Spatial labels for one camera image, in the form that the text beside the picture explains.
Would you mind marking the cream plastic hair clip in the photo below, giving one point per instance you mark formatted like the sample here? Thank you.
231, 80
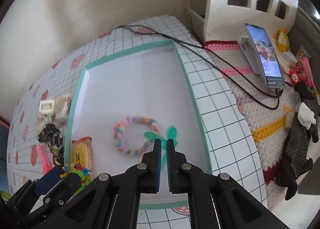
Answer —
46, 109

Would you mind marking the pastel braided hair scrunchie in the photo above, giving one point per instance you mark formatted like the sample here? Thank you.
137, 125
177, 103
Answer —
135, 135

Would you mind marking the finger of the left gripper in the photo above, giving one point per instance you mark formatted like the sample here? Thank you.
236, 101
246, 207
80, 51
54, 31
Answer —
42, 197

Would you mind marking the teal white shallow box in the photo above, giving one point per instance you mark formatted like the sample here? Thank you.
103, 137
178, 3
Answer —
145, 81

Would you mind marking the yellow cartoon toy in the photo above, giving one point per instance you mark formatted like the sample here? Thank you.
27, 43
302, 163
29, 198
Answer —
282, 41

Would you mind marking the black toy car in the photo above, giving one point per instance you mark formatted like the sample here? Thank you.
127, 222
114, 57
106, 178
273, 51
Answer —
47, 131

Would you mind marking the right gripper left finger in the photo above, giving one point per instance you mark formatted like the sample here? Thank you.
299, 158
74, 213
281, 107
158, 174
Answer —
107, 202

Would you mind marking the black dotted cloth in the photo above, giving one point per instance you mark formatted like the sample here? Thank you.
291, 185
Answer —
294, 161

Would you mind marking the green plastic figure toy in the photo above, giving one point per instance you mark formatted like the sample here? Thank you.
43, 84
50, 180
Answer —
171, 134

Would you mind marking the smartphone on stand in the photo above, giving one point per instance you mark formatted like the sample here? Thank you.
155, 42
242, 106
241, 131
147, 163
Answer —
265, 55

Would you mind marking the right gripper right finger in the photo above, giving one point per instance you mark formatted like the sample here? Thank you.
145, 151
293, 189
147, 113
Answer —
215, 201

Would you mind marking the pink hair roller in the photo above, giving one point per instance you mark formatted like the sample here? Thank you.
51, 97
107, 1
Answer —
44, 159

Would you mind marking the red small bottle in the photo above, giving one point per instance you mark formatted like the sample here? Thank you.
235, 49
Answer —
294, 76

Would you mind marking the cream lace cloth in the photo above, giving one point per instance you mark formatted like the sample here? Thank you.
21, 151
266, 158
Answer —
42, 120

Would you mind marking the cotton swab bundle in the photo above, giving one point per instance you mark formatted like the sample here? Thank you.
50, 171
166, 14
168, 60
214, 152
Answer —
61, 109

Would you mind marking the white phone stand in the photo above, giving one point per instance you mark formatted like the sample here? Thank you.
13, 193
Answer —
250, 52

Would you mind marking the white shelf unit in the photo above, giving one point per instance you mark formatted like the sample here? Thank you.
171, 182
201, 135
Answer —
225, 19

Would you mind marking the pomegranate print bed sheet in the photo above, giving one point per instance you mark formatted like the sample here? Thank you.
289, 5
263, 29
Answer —
230, 143

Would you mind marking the rice cracker snack packet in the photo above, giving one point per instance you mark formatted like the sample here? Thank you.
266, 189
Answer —
82, 155

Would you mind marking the crocheted white mat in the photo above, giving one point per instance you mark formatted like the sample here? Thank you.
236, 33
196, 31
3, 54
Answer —
265, 115

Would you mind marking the black gold action figure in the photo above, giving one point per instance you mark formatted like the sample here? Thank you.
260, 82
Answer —
56, 147

